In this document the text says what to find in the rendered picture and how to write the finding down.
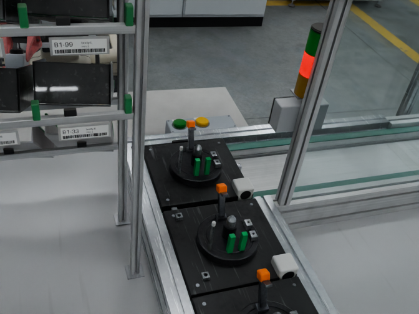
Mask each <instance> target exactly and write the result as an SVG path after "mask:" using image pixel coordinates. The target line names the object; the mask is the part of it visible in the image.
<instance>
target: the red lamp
mask: <svg viewBox="0 0 419 314"><path fill-rule="evenodd" d="M313 62H314V57H313V56H310V55H309V54H307V53H306V52H305V51H304V55H303V58H302V62H301V67H300V70H299V73H300V74H301V75H302V76H303V77H305V78H309V76H310V73H311V69H312V64H313Z"/></svg>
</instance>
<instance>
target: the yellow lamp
mask: <svg viewBox="0 0 419 314"><path fill-rule="evenodd" d="M307 83H308V78H305V77H303V76H302V75H301V74H300V73H299V74H298V77H297V82H296V86H295V89H294V93H295V94H296V95H297V96H298V97H300V98H304V94H305V91H306V87H307Z"/></svg>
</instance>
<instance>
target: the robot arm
mask: <svg viewBox="0 0 419 314"><path fill-rule="evenodd" d="M1 38H3V42H4V50H5V54H8V53H10V50H11V49H12V47H13V43H25V44H27V45H26V61H27V62H28V61H29V60H30V59H31V57H32V56H33V54H35V53H36V52H37V51H38V50H39V49H40V48H41V47H42V41H41V38H42V39H43V40H45V36H26V37H1Z"/></svg>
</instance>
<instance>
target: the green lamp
mask: <svg viewBox="0 0 419 314"><path fill-rule="evenodd" d="M319 40H320V34H318V33H316V32H314V31H313V30H312V29H310V32H309V36H308V39H307V44H306V48H305V52H306V53H307V54H309V55H310V56H313V57H315V54H316V51H317V47H318V44H319Z"/></svg>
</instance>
